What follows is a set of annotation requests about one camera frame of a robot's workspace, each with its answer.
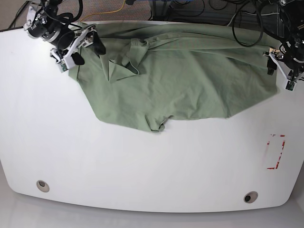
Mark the red tape rectangle marking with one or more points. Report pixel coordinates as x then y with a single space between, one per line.
274 150

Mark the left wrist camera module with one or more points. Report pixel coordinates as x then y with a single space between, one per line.
289 85

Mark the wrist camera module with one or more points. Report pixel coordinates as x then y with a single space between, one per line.
289 85
66 64

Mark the table cable grommet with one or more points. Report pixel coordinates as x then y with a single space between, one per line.
250 197
42 186

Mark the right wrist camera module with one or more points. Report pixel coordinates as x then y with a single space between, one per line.
66 64

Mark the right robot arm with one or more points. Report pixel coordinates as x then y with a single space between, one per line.
67 38

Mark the left table cable grommet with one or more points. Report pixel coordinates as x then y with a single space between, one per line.
42 186

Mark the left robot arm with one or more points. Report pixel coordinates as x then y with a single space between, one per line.
290 20

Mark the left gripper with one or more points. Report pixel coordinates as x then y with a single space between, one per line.
290 67

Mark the green polo t-shirt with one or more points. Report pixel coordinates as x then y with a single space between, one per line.
153 73

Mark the right table cable grommet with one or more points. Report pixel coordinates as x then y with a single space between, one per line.
250 197

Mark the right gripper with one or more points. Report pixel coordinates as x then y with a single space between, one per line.
83 38

